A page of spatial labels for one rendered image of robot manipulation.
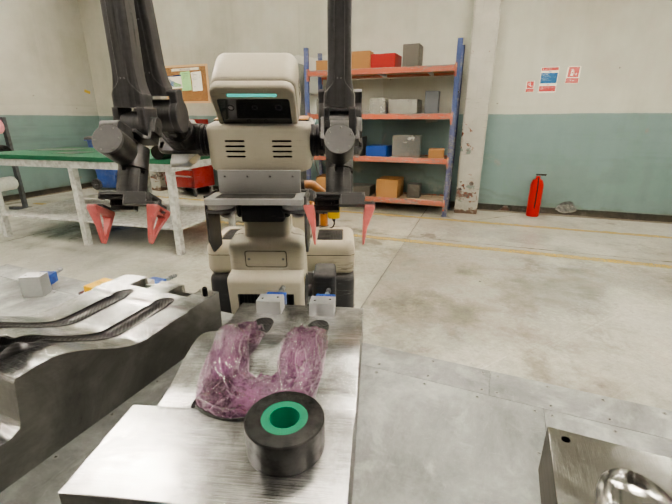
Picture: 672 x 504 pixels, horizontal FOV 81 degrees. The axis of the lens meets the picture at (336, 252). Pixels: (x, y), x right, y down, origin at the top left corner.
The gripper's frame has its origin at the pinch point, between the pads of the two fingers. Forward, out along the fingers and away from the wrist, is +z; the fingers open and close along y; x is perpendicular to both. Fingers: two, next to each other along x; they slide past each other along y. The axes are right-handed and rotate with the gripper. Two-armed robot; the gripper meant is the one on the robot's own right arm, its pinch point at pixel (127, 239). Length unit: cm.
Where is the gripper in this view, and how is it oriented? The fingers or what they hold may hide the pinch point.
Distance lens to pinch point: 89.9
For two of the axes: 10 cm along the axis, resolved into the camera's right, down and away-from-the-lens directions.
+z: -0.1, 9.9, -1.4
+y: 10.0, 0.0, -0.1
